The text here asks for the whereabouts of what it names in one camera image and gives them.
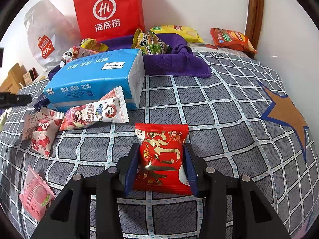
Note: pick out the wooden headboard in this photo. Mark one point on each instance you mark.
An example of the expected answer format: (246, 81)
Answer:
(11, 79)

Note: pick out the panda print snack packet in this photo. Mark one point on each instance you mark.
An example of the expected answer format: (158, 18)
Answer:
(72, 54)

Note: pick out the purple cloth lined box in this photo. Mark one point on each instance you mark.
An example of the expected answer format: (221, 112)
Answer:
(174, 64)

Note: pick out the white plastic bag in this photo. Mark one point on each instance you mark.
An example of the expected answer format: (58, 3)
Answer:
(42, 25)

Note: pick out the blue tissue pack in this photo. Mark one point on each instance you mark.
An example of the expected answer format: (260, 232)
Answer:
(94, 79)

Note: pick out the long pink lollipop packet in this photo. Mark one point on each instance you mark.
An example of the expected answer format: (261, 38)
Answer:
(99, 112)

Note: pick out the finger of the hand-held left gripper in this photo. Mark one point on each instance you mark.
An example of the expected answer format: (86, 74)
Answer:
(15, 99)

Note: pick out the small blue snack packet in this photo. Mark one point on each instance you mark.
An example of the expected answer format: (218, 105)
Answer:
(39, 103)

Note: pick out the red gold snack packet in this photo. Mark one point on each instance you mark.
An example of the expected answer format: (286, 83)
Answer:
(159, 159)

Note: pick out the strawberry print snack packet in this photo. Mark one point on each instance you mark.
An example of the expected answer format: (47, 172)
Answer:
(43, 139)

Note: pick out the pale pink snack packet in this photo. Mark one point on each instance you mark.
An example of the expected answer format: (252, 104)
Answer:
(30, 124)

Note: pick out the grey checked blanket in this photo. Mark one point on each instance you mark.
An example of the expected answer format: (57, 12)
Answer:
(224, 129)

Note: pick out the yellow pink snack packet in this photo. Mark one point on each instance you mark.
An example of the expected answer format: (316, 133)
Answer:
(93, 44)

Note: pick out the yellow green snack packet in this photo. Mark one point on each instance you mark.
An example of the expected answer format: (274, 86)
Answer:
(157, 43)
(139, 41)

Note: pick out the patterned box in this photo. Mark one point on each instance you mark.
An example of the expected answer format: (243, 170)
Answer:
(30, 77)

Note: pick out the orange chip bag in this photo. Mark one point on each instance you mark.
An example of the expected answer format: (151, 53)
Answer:
(231, 38)

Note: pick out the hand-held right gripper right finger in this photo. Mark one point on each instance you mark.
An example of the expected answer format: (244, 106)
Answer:
(192, 176)

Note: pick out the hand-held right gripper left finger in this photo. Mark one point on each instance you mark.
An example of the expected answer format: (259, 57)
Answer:
(130, 176)

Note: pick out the pink peach snack packet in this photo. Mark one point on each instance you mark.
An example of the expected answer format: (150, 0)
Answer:
(36, 196)

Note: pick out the yellow chip bag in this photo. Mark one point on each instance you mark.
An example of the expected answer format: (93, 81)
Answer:
(179, 31)

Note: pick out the red paper bag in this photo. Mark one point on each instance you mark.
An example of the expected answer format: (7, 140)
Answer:
(124, 0)

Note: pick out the brown wooden door frame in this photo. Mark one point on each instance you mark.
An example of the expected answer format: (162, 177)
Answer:
(255, 10)

